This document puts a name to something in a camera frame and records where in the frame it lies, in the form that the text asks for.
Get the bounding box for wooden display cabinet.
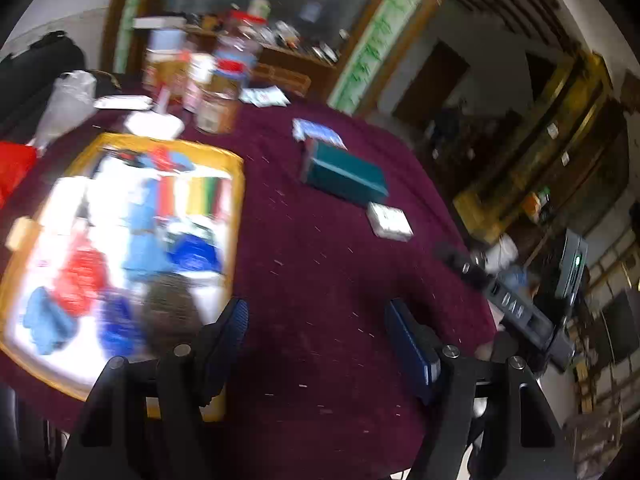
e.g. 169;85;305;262
452;50;631;241

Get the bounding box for small light blue cloth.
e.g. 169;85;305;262
22;287;78;356

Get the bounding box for bamboo painted panel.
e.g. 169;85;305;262
327;0;451;111

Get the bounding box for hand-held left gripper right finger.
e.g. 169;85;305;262
384;298;576;480

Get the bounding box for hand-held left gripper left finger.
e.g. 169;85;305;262
57;296;251;480

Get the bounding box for brown fuzzy pouch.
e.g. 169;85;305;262
142;275;203;356

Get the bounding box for blue and white tissue pack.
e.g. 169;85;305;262
291;118;347;150

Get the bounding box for maroon tablecloth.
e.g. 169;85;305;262
0;72;498;480

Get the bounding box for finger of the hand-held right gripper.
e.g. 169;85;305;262
434;241;493;292

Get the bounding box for green box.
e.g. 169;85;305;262
300;140;390;206

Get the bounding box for black bag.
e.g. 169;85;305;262
0;32;88;136

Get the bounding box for red bag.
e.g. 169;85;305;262
0;141;38;206

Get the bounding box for pile of assorted clutter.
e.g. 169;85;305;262
260;20;341;63

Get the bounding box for tall clear red-lid jar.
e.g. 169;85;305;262
215;10;266;91

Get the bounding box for white lid jar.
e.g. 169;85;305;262
182;52;216;111

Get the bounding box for red and blue soft item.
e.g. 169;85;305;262
137;147;193;173

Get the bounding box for white paper leaflets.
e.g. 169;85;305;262
239;86;291;108

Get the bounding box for brown wooden door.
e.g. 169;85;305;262
392;40;471;121

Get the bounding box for white sack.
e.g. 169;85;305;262
482;234;521;271

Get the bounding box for yellow storage box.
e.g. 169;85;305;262
0;132;246;421

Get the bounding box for colourful striped pack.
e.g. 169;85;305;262
160;175;223;218

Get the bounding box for blue packet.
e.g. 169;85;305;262
100;292;146;358
167;235;223;273

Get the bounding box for pale lid golden jar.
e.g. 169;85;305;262
142;30;188;98

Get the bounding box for white card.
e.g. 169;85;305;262
94;95;152;111

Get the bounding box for grey plastic bag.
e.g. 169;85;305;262
35;70;98;148

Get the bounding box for red patterned packet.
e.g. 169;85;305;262
55;232;108;316

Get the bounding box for golden label red-lid jar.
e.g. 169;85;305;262
195;60;243;135

